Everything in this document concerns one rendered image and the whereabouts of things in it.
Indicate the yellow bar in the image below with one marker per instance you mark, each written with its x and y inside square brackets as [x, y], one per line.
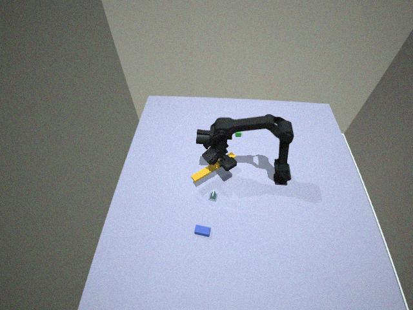
[207, 170]

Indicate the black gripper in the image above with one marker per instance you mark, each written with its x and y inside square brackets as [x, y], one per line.
[225, 161]

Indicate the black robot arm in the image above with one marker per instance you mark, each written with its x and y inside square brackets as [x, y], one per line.
[223, 129]

